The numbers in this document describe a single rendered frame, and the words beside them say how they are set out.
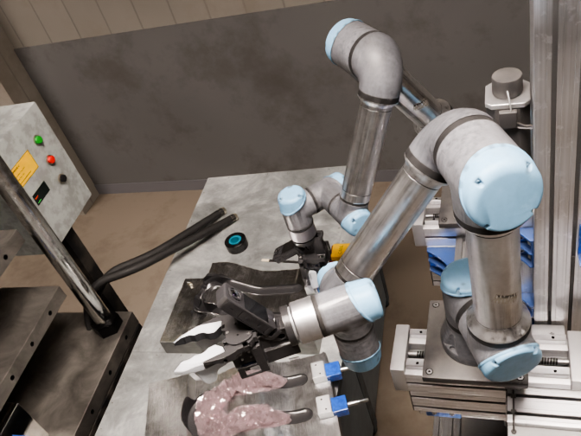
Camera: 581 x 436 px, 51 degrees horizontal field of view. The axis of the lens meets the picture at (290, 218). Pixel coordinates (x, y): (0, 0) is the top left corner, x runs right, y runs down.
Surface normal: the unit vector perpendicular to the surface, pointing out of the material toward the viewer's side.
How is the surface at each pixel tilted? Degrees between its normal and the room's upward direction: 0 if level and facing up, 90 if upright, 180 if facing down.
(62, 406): 0
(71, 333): 0
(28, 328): 0
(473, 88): 90
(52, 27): 90
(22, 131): 90
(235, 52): 90
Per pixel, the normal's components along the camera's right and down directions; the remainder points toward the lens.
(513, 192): 0.16, 0.50
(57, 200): 0.95, -0.06
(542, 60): -0.24, 0.69
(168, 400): -0.25, -0.73
